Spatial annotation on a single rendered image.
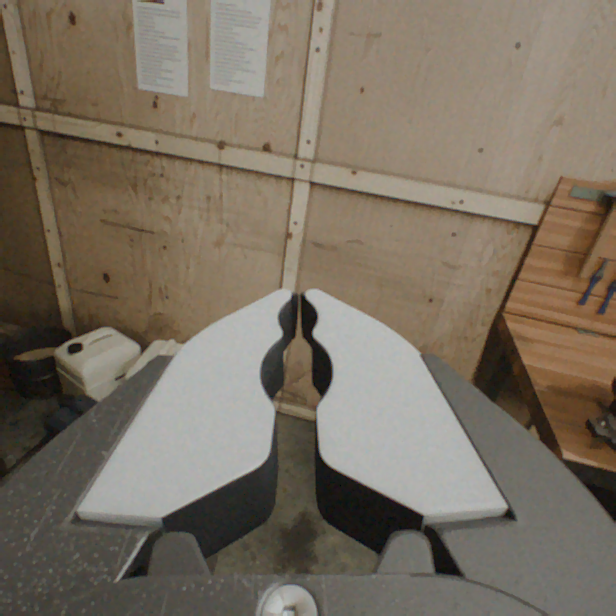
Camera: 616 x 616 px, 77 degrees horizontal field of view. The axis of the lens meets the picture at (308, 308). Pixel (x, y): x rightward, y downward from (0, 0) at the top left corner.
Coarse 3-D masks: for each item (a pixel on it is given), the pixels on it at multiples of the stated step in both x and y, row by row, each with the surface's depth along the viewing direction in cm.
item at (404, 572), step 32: (160, 544) 5; (192, 544) 5; (416, 544) 5; (160, 576) 4; (192, 576) 4; (224, 576) 4; (256, 576) 4; (288, 576) 4; (320, 576) 4; (352, 576) 4; (384, 576) 4; (416, 576) 4; (448, 576) 4; (64, 608) 4; (96, 608) 4; (128, 608) 4; (160, 608) 4; (192, 608) 4; (224, 608) 4; (256, 608) 4; (288, 608) 4; (320, 608) 4; (352, 608) 4; (384, 608) 4; (416, 608) 4; (448, 608) 4; (480, 608) 4; (512, 608) 4
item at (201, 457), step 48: (240, 336) 10; (288, 336) 12; (192, 384) 8; (240, 384) 8; (144, 432) 7; (192, 432) 7; (240, 432) 7; (96, 480) 6; (144, 480) 6; (192, 480) 6; (240, 480) 6; (192, 528) 6; (240, 528) 7
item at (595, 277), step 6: (606, 258) 131; (606, 264) 132; (600, 270) 133; (594, 276) 134; (600, 276) 132; (594, 282) 135; (612, 282) 135; (588, 288) 137; (606, 288) 136; (612, 288) 135; (588, 294) 137; (612, 294) 136; (582, 300) 139; (606, 300) 137; (606, 306) 138; (600, 312) 139
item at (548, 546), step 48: (480, 432) 7; (528, 432) 7; (528, 480) 6; (576, 480) 6; (432, 528) 5; (480, 528) 5; (528, 528) 5; (576, 528) 5; (480, 576) 5; (528, 576) 5; (576, 576) 5
